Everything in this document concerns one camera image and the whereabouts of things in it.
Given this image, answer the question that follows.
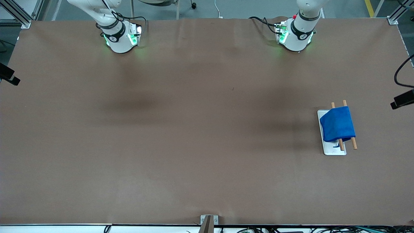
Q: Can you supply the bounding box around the chair base with castor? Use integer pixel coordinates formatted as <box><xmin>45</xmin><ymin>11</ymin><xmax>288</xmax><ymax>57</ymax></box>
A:
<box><xmin>131</xmin><ymin>0</ymin><xmax>198</xmax><ymax>20</ymax></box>

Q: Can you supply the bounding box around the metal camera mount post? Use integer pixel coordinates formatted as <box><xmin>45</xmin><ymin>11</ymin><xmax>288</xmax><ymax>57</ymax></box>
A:
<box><xmin>200</xmin><ymin>215</ymin><xmax>219</xmax><ymax>233</ymax></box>

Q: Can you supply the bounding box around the brown table cover sheet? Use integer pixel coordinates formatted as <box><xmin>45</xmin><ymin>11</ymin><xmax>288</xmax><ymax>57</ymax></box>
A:
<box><xmin>0</xmin><ymin>16</ymin><xmax>414</xmax><ymax>226</ymax></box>

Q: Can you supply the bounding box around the blue microfibre towel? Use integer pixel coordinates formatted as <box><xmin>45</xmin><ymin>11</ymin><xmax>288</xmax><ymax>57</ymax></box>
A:
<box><xmin>320</xmin><ymin>106</ymin><xmax>356</xmax><ymax>149</ymax></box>

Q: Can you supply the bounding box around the aluminium frame post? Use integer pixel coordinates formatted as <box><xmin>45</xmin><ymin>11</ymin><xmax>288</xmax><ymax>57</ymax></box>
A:
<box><xmin>0</xmin><ymin>0</ymin><xmax>43</xmax><ymax>28</ymax></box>
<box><xmin>387</xmin><ymin>0</ymin><xmax>414</xmax><ymax>26</ymax></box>

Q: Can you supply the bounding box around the black right arm base cable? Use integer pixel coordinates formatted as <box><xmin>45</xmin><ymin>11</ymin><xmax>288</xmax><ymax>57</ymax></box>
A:
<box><xmin>97</xmin><ymin>0</ymin><xmax>148</xmax><ymax>31</ymax></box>

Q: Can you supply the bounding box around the black arm base cable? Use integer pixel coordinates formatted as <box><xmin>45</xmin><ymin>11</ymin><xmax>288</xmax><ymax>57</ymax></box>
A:
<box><xmin>97</xmin><ymin>0</ymin><xmax>148</xmax><ymax>31</ymax></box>
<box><xmin>248</xmin><ymin>16</ymin><xmax>279</xmax><ymax>34</ymax></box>

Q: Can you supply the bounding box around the white rack with wooden rods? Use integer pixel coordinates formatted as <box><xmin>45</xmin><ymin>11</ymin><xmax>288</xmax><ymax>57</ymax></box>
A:
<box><xmin>317</xmin><ymin>110</ymin><xmax>347</xmax><ymax>156</ymax></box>

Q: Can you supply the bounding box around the black left arm base cable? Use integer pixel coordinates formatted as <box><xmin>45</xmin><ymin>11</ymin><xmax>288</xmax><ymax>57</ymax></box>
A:
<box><xmin>248</xmin><ymin>16</ymin><xmax>279</xmax><ymax>34</ymax></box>

